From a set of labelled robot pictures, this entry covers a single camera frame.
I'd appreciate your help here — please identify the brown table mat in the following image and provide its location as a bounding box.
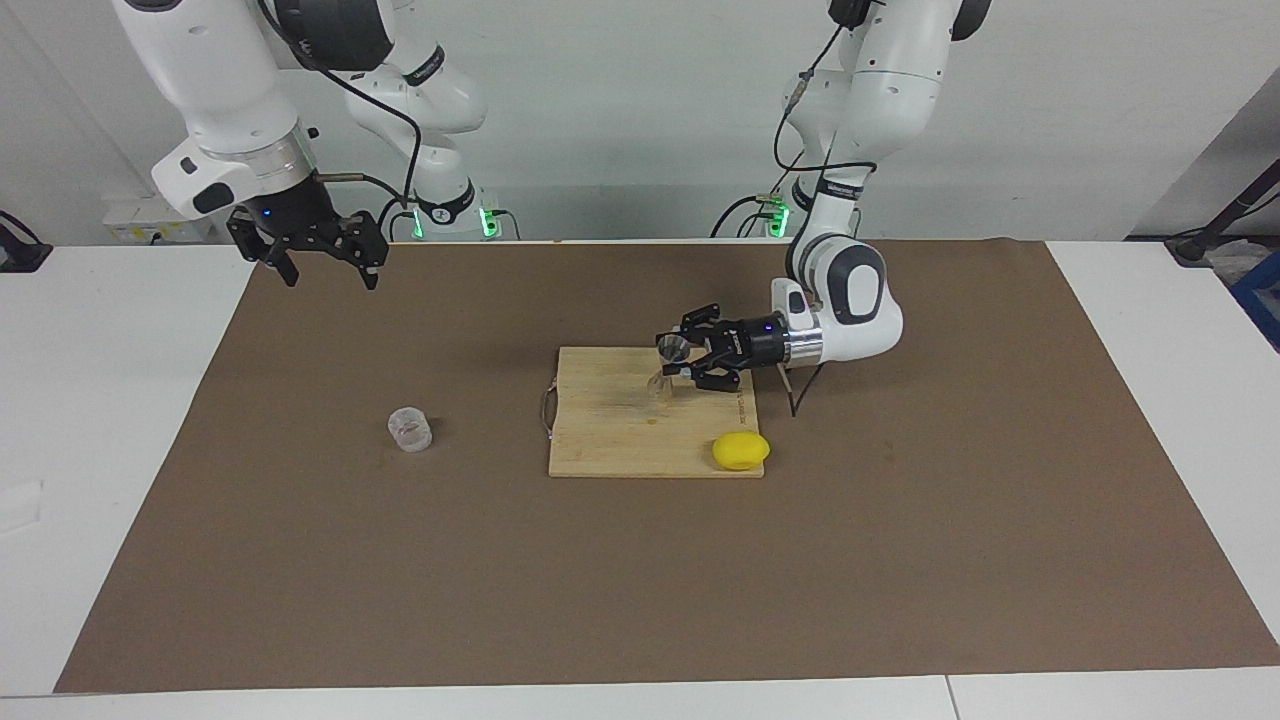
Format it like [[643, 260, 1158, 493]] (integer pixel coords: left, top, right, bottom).
[[55, 238, 1280, 694]]

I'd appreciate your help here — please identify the steel double jigger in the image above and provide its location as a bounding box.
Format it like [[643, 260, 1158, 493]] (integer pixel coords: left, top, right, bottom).
[[650, 337, 691, 401]]

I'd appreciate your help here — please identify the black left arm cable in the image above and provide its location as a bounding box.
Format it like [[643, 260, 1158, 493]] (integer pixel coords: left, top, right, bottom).
[[773, 0, 881, 417]]

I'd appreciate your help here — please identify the crumpled clear plastic bag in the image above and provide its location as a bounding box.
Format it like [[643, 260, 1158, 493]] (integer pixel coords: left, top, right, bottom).
[[1205, 240, 1266, 286]]

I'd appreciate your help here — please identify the white paper label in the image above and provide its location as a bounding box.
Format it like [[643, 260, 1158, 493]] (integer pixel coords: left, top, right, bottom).
[[0, 480, 46, 533]]

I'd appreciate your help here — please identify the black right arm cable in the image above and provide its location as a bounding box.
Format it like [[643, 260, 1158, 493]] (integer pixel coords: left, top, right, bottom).
[[258, 0, 423, 211]]

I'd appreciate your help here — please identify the yellow lemon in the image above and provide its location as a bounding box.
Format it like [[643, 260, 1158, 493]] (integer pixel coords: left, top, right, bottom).
[[712, 432, 771, 471]]

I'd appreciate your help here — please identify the black tripod stand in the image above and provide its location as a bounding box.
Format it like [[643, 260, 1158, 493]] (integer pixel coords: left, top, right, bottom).
[[1165, 158, 1280, 266]]

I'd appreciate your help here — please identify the black clamp mount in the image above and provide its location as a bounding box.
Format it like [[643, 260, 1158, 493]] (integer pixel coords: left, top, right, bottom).
[[0, 210, 53, 273]]

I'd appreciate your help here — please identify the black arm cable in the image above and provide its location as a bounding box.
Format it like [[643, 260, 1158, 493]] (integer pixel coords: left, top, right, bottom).
[[773, 0, 881, 417], [258, 0, 423, 211]]

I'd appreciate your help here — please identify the blue box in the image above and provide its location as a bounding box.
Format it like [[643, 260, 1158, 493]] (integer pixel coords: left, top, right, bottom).
[[1232, 250, 1280, 351]]

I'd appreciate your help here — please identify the bamboo cutting board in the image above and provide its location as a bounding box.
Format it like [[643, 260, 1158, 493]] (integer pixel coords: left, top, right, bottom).
[[540, 346, 766, 479]]

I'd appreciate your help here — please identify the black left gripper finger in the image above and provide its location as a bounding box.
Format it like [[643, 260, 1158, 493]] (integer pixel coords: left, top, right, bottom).
[[662, 350, 746, 393], [657, 303, 741, 347]]

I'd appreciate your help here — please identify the white power strip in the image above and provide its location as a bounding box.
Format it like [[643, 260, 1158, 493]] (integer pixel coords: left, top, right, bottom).
[[103, 198, 191, 246]]

